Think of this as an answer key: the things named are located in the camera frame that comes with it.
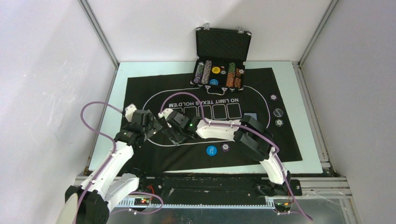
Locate blue round button chip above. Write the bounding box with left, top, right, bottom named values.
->
left=206, top=145, right=218, bottom=156

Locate purple chip bottom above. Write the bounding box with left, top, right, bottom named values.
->
left=221, top=142, right=230, bottom=152

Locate blue yellow chip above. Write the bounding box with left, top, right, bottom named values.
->
left=275, top=119, right=284, bottom=127

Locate blue card deck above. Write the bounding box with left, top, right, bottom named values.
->
left=244, top=112, right=257, bottom=120

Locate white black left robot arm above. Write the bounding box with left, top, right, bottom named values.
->
left=65, top=104, right=162, bottom=224

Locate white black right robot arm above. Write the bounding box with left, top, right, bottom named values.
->
left=158, top=108, right=290, bottom=195

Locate pink grey chip row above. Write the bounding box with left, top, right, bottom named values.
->
left=201, top=60, right=212, bottom=84

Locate blue button in case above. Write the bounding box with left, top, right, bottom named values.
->
left=209, top=79, right=219, bottom=85

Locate purple chip row in case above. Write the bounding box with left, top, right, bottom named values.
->
left=193, top=62, right=205, bottom=84

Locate yellow button in case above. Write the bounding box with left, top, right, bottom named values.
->
left=212, top=66, right=221, bottom=74

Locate green orange chip row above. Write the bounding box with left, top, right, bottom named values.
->
left=226, top=63, right=236, bottom=88

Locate brown chip row in case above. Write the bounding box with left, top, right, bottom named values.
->
left=233, top=68, right=245, bottom=89

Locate black poker felt mat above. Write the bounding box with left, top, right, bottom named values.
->
left=121, top=68, right=304, bottom=174

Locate black aluminium chip case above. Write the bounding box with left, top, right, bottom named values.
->
left=190, top=23, right=252, bottom=95

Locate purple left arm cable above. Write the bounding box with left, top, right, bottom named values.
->
left=72, top=101, right=164, bottom=224

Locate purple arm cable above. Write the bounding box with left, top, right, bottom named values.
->
left=72, top=101, right=164, bottom=224
left=159, top=92, right=314, bottom=222

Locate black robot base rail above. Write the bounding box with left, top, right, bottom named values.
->
left=137, top=174, right=302, bottom=206

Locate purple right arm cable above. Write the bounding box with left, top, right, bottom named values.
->
left=159, top=92, right=314, bottom=222

